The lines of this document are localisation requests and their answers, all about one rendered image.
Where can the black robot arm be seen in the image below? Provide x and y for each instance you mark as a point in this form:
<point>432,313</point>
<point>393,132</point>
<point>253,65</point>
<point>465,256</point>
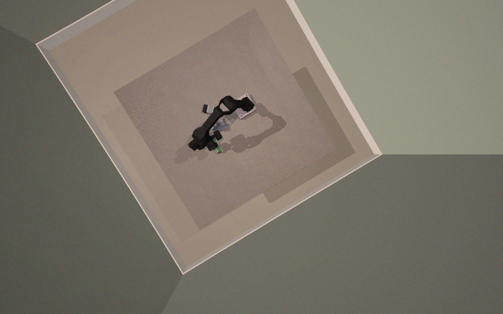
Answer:
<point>201,134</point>

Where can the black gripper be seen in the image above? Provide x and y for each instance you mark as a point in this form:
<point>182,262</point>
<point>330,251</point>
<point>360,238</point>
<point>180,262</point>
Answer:
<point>216,135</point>

